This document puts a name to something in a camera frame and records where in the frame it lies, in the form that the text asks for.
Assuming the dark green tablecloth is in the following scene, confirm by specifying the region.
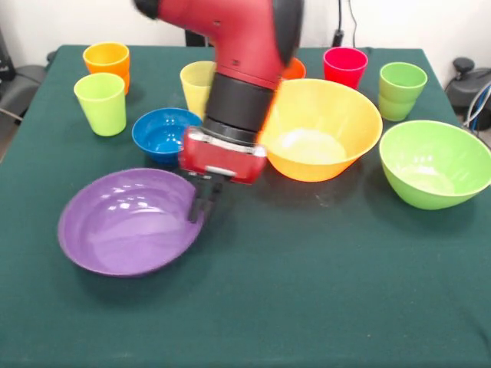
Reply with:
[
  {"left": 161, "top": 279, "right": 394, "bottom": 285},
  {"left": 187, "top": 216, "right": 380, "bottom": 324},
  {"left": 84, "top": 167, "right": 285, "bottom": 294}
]
[{"left": 0, "top": 44, "right": 491, "bottom": 368}]

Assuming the blue bowl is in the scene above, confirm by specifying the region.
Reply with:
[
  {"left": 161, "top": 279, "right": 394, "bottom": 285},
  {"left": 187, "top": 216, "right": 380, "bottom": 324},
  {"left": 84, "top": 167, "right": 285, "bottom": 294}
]
[{"left": 131, "top": 107, "right": 203, "bottom": 167}]

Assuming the black office chair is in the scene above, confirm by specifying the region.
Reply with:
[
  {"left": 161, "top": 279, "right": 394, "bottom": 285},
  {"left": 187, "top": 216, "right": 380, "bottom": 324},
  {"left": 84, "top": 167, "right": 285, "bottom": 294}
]
[
  {"left": 0, "top": 30, "right": 48, "bottom": 123},
  {"left": 447, "top": 57, "right": 491, "bottom": 113}
]

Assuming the yellow cup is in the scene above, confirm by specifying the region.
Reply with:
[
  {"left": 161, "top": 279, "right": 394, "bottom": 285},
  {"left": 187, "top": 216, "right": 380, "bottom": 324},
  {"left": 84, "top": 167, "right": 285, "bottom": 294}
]
[{"left": 180, "top": 61, "right": 216, "bottom": 120}]

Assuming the small orange-red bowl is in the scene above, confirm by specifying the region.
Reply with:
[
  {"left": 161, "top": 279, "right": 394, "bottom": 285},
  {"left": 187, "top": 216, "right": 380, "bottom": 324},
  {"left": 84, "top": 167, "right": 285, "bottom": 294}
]
[{"left": 282, "top": 57, "right": 307, "bottom": 81}]

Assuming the black cable with plug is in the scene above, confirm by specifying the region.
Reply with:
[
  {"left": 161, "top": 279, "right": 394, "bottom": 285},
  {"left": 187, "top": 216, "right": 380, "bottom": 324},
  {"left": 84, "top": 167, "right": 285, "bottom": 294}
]
[{"left": 331, "top": 0, "right": 345, "bottom": 49}]

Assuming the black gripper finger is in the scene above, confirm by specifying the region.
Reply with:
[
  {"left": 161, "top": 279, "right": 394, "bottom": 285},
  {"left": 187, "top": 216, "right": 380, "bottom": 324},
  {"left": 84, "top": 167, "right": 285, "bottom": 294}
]
[
  {"left": 203, "top": 179, "right": 225, "bottom": 215},
  {"left": 186, "top": 178, "right": 206, "bottom": 224}
]

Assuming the tangle of floor cables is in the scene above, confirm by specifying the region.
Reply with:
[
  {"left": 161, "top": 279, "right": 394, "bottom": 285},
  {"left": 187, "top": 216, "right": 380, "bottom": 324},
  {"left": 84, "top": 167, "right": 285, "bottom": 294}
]
[{"left": 462, "top": 82, "right": 491, "bottom": 130}]

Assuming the purple bowl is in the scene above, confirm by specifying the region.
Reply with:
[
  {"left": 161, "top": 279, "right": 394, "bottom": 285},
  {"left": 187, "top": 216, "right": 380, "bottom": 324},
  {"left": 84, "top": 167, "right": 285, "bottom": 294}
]
[{"left": 57, "top": 167, "right": 206, "bottom": 278}]

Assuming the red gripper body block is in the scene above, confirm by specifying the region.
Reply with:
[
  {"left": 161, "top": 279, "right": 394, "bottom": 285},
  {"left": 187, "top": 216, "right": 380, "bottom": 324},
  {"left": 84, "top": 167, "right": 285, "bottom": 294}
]
[{"left": 179, "top": 128, "right": 268, "bottom": 186}]

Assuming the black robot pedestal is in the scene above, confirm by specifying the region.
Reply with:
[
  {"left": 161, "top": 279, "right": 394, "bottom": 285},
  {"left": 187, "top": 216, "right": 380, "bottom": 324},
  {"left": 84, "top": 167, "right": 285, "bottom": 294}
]
[{"left": 184, "top": 28, "right": 216, "bottom": 48}]

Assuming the light green cup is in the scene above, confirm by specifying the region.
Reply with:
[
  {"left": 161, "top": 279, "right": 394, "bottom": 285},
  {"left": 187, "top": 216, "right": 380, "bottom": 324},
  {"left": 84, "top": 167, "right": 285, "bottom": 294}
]
[{"left": 73, "top": 72, "right": 127, "bottom": 137}]

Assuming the green bowl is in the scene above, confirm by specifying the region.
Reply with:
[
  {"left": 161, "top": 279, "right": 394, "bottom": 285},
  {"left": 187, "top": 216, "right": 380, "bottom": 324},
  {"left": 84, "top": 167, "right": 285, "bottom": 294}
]
[{"left": 379, "top": 120, "right": 491, "bottom": 211}]

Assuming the orange cup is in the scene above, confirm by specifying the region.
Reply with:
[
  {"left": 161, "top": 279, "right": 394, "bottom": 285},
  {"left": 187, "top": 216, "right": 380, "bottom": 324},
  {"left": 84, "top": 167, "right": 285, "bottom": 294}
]
[
  {"left": 82, "top": 41, "right": 130, "bottom": 77},
  {"left": 114, "top": 71, "right": 130, "bottom": 96}
]

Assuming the red cup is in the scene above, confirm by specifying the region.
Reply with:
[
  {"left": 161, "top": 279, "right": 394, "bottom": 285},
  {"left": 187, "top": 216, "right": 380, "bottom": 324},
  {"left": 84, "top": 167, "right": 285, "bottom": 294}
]
[{"left": 322, "top": 47, "right": 369, "bottom": 91}]

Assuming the large orange bowl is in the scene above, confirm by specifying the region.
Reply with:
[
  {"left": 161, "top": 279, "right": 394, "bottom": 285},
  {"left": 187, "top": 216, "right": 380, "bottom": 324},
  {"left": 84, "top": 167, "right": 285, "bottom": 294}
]
[{"left": 259, "top": 78, "right": 384, "bottom": 183}]

